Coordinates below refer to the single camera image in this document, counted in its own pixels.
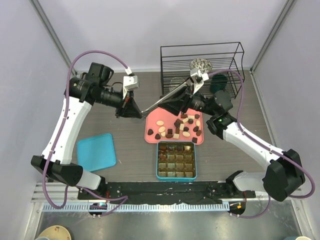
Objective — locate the striped ceramic cup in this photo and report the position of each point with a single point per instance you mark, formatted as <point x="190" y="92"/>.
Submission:
<point x="175" y="82"/>

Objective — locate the dark green mug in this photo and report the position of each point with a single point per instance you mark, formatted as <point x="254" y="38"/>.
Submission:
<point x="218" y="82"/>

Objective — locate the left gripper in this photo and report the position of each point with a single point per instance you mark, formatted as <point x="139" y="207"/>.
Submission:
<point x="129" y="108"/>

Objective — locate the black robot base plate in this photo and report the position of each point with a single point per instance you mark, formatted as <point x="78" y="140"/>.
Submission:
<point x="169" y="193"/>

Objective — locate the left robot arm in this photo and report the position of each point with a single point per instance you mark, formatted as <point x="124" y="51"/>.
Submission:
<point x="55" y="162"/>

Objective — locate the blue chocolate tin box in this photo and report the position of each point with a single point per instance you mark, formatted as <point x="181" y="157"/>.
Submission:
<point x="176" y="161"/>

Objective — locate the pink tray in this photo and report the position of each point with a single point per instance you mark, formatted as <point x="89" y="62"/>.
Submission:
<point x="161" y="125"/>

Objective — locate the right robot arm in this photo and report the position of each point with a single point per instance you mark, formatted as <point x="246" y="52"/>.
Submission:
<point x="283" y="170"/>

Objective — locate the stainless steel tongs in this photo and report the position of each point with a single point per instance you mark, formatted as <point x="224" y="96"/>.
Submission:
<point x="174" y="94"/>

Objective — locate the beige plate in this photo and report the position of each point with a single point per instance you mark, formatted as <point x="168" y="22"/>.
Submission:
<point x="55" y="232"/>

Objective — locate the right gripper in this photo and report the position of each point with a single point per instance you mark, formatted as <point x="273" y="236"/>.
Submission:
<point x="176" y="104"/>

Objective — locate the blue tin lid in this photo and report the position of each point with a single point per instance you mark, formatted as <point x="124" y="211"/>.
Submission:
<point x="96" y="153"/>

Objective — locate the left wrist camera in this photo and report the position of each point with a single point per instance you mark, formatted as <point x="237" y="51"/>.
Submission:
<point x="130" y="83"/>

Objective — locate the gold plastic chocolate insert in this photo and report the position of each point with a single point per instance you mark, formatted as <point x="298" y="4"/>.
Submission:
<point x="176" y="160"/>

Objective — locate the black wire rack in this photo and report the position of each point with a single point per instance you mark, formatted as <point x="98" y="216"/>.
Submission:
<point x="176" y="62"/>

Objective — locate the patterned ceramic bowl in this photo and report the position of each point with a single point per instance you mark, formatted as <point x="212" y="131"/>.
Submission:
<point x="201" y="64"/>

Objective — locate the white cable duct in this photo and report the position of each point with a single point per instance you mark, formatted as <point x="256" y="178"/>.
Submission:
<point x="98" y="207"/>

